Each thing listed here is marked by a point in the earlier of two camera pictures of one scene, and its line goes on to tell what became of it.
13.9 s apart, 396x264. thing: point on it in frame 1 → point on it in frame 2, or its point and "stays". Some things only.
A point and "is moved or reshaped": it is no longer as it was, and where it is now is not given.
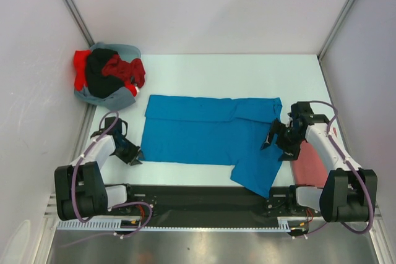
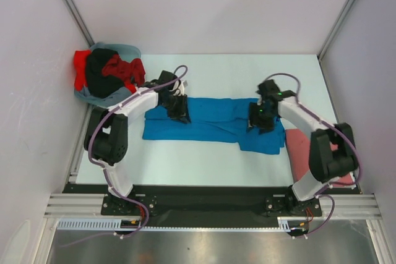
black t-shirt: [99, 85] stays
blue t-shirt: [215, 131] is moved or reshaped
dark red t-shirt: [133, 72] stays
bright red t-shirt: [80, 69] stays
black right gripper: [290, 152] → [255, 120]
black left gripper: [135, 151] → [182, 114]
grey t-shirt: [121, 99] stays
